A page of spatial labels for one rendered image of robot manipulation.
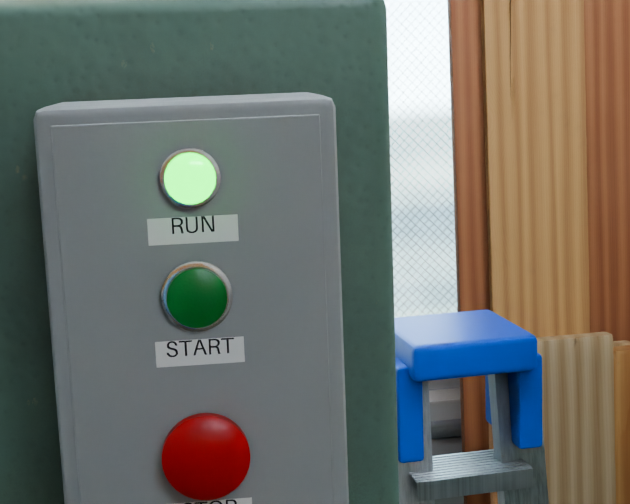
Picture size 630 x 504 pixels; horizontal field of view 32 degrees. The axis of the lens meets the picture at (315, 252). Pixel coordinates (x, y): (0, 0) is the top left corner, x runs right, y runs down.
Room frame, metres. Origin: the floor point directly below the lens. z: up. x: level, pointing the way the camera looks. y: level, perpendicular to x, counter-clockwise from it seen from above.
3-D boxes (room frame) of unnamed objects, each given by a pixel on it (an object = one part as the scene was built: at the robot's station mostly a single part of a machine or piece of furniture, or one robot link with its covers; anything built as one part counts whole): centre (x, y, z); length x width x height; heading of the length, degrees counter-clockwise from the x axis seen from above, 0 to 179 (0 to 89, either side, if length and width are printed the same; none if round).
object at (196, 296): (0.36, 0.04, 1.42); 0.02 x 0.01 x 0.02; 96
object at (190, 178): (0.36, 0.04, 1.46); 0.02 x 0.01 x 0.02; 96
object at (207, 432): (0.36, 0.04, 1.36); 0.03 x 0.01 x 0.03; 96
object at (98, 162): (0.39, 0.04, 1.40); 0.10 x 0.06 x 0.16; 96
